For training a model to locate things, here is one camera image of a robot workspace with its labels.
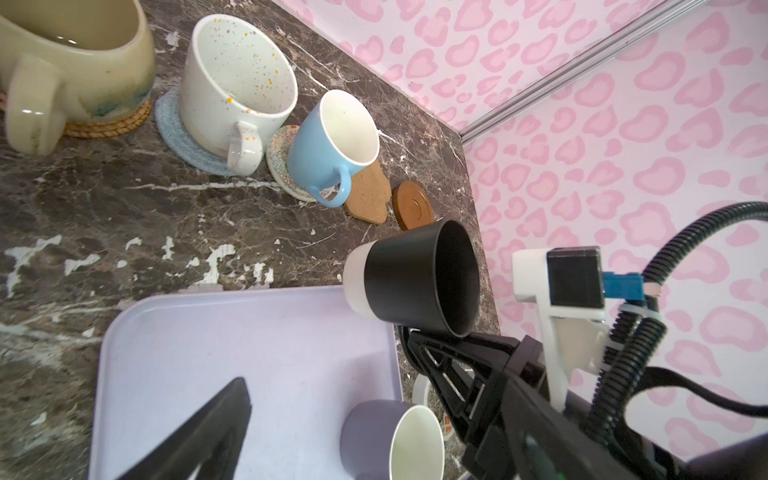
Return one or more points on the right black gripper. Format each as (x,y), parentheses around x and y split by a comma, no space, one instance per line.
(519,434)

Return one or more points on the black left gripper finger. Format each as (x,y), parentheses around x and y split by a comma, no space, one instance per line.
(208,445)

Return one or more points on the white mug lavender handle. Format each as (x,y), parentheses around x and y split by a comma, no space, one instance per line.
(389,439)

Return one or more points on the black mug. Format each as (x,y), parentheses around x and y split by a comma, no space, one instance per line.
(427,279)

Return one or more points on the brown round wooden coaster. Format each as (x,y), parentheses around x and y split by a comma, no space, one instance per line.
(411,205)

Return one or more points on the cork paw-shaped coaster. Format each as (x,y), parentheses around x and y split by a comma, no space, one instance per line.
(370,194)

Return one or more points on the multicolour woven round coaster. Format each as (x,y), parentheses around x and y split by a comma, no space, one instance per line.
(282,162)

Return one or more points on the white mug blue handle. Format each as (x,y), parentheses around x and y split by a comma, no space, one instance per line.
(337,140)

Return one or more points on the blue-grey woven round coaster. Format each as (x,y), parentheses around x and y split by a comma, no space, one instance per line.
(178,139)

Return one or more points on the woven rattan round coaster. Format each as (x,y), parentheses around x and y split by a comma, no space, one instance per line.
(109,128)

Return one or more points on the white speckled mug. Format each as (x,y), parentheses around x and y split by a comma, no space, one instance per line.
(237,90)

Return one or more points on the beige ceramic mug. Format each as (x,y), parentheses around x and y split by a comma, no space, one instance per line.
(64,61)

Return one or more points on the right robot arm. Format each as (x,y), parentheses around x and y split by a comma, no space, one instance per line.
(605,425)

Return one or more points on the clear tape roll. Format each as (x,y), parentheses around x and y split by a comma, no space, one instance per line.
(422,393)

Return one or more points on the lavender plastic tray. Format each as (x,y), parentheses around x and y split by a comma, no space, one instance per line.
(306,357)

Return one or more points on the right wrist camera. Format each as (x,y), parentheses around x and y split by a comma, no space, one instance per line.
(569,288)

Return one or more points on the aluminium frame corner post right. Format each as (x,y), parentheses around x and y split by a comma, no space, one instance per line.
(582,64)

